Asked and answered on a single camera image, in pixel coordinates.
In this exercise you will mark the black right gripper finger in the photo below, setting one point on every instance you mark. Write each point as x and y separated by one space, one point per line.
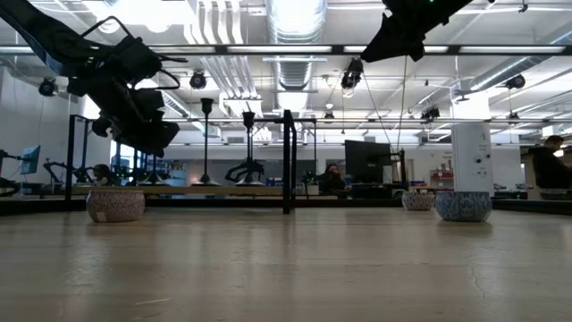
397 42

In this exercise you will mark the pink patterned candle tin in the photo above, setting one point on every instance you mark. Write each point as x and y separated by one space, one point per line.
115 206

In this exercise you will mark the medium black candlestick holder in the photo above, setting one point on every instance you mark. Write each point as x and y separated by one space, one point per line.
248 118

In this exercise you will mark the person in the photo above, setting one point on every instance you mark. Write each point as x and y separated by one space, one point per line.
333 179
102 174
549 170

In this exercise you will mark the black computer monitor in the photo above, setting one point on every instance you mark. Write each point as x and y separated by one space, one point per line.
366 161

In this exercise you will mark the grey patterned candle tin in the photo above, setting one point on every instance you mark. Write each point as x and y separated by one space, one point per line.
418 201

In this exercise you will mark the black aluminium table frame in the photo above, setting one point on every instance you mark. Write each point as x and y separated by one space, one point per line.
69 156

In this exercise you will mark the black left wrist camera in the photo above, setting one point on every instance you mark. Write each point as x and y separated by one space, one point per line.
134 58

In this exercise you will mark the black upright divider post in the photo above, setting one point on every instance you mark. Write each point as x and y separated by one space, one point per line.
286 170

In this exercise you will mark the silver ventilation duct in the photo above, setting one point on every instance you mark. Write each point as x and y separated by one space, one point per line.
295 27

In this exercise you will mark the short black candlestick holder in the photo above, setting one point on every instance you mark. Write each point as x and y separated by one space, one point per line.
154 181

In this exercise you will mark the black ceiling spotlight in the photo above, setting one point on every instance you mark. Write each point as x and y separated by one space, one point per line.
47 87
353 73
516 82
431 114
198 81

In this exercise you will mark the black background robot arm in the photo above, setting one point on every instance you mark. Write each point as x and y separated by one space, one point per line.
254 167

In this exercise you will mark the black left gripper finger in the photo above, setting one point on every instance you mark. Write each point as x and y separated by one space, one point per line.
154 138

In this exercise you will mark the white round pillar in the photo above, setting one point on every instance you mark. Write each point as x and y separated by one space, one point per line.
473 152

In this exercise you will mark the tall black candlestick holder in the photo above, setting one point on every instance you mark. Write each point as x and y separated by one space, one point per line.
206 106

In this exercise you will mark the black crossbar with light strips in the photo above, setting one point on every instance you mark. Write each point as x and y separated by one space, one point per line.
219 49

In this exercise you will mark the blue patterned candle tin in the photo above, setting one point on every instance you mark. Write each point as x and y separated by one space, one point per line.
465 206

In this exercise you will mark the blue background monitor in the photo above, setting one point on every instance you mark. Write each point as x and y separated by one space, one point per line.
30 160

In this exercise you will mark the raised wooden shelf board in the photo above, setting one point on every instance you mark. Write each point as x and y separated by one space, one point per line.
187 191

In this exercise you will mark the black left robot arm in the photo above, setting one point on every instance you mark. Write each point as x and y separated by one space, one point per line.
44 36

